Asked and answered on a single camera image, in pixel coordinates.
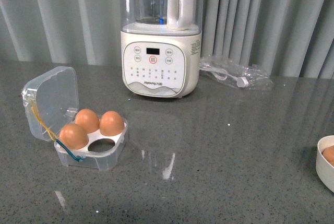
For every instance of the brown egg front left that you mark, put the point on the brown egg front left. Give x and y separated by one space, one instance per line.
73 136

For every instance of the yellow rubber band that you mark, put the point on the yellow rubber band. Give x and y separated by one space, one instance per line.
36 114

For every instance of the brown egg back right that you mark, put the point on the brown egg back right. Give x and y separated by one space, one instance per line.
111 124

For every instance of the white soy milk blender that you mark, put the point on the white soy milk blender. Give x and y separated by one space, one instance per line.
161 46

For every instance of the clear plastic egg box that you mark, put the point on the clear plastic egg box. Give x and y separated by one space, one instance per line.
56 95

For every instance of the brown egg back left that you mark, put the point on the brown egg back left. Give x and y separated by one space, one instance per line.
88 120

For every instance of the clear plastic bag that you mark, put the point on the clear plastic bag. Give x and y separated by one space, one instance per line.
234 75

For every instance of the white round bowl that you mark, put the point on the white round bowl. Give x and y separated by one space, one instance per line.
323 168

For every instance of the brown egg in bowl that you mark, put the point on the brown egg in bowl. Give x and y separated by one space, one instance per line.
328 154

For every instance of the blue rubber band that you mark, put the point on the blue rubber band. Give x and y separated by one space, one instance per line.
76 158

